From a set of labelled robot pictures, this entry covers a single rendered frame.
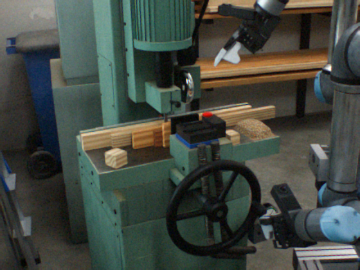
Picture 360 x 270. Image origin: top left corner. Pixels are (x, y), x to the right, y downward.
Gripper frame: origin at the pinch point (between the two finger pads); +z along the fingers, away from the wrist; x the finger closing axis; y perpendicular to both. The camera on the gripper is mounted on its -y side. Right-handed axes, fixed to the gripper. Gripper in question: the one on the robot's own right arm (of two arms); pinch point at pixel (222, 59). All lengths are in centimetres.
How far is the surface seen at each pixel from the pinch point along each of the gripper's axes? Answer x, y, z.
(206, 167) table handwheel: -27.8, 17.5, 13.6
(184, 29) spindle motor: -4.4, -13.2, -1.7
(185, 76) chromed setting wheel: 12.3, -9.0, 18.8
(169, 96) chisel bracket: -6.4, -5.6, 17.7
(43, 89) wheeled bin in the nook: 96, -101, 138
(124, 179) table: -29.0, 1.6, 34.5
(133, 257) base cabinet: -29, 17, 56
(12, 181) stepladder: 7, -48, 114
